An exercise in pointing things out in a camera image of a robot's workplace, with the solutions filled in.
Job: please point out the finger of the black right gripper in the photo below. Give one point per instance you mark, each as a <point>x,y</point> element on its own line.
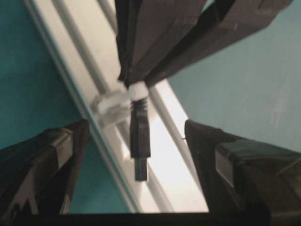
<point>148,30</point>
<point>222,24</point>

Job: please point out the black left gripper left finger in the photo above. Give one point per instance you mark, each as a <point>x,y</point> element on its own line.
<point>39,175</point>

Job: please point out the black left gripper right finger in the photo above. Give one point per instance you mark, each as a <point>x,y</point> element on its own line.
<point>244,182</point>

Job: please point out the aluminium rail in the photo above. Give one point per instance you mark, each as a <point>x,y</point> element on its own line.
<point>105,117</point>

